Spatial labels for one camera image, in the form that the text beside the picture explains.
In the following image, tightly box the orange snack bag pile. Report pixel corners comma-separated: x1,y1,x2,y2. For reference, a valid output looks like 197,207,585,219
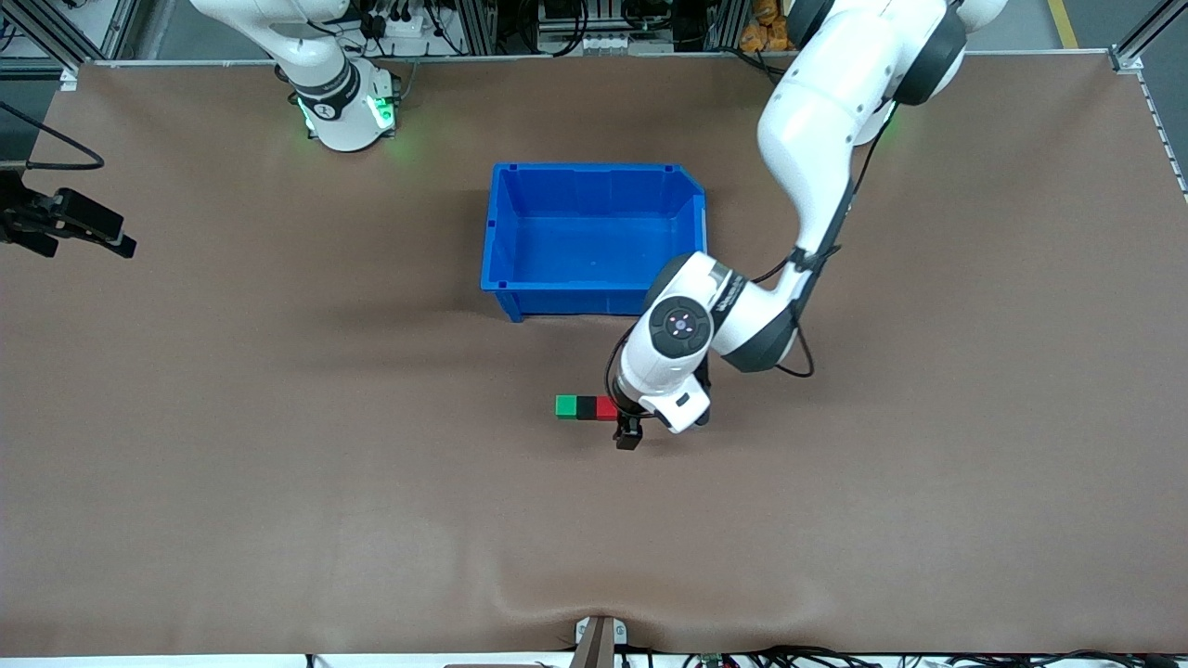
740,0,792,53

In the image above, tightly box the brown table mat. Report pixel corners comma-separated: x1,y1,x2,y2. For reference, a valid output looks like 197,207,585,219
0,51,1188,656

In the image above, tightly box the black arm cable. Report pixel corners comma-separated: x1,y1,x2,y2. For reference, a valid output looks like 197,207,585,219
0,98,106,172
605,176,860,415

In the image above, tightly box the white power strip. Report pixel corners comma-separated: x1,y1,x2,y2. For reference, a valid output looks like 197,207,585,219
365,13,439,44

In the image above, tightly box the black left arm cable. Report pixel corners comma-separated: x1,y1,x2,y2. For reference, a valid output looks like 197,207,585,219
605,176,860,415

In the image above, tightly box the black floor cable bundle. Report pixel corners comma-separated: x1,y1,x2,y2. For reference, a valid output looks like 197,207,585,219
682,645,1188,668

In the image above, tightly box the blue plastic storage bin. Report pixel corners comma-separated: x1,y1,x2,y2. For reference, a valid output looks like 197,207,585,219
480,163,710,325

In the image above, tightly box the metal table edge clamp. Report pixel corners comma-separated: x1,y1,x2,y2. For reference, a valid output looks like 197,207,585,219
571,615,628,668

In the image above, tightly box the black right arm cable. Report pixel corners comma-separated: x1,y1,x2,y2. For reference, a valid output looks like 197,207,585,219
0,98,106,172

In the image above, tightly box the aluminium frame profile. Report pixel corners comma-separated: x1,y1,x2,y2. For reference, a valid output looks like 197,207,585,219
705,0,751,52
9,0,142,62
1109,0,1188,75
455,0,498,57

